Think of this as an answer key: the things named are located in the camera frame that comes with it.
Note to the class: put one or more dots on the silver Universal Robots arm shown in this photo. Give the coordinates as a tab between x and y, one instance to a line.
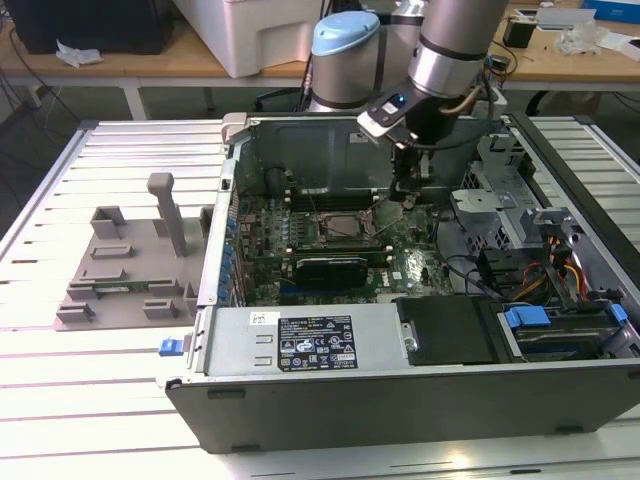
450	65

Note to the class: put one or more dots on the CPU socket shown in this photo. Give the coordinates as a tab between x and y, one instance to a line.
370	222

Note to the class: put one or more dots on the thin metal locking lever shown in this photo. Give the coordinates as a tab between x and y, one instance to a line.
387	223
315	207

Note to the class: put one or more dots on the metal drive cage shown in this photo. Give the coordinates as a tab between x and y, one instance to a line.
492	220

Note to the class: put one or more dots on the small black box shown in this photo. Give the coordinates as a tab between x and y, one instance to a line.
517	32

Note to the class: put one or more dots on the wooden desk with boxes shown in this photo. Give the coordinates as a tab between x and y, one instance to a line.
550	65

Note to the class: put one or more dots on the RAM slot row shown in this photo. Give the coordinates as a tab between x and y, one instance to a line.
340	246
330	199

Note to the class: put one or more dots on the green motherboard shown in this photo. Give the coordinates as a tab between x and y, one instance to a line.
410	265

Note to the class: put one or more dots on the grey flat box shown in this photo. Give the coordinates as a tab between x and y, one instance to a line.
565	19

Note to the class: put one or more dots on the clear plastic bag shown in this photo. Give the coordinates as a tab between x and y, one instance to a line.
580	39

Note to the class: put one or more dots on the black graphics card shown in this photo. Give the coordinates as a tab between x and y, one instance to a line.
330	272

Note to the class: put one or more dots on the light grey case latch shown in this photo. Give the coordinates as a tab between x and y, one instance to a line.
234	125

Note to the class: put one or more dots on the blue cardboard box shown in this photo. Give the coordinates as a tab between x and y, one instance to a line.
612	9

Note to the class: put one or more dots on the black plastic shroud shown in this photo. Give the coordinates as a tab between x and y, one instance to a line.
445	330

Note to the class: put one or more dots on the hard disk in blue carrier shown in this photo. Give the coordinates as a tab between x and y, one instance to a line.
555	335

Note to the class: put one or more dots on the open black PC case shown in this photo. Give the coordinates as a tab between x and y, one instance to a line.
400	410

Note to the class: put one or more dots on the silver power supply with label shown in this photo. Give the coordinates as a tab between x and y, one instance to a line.
235	345

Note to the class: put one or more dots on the grey parts rack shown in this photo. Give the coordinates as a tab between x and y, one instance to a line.
140	245

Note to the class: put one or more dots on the small blue clip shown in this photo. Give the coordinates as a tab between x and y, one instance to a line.
169	347

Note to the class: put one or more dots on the black monitor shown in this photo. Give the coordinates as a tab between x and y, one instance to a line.
85	25

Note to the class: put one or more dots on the crumpled white paper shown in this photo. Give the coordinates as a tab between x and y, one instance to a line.
77	54

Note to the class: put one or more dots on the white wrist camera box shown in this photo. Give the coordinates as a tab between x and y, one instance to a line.
385	112

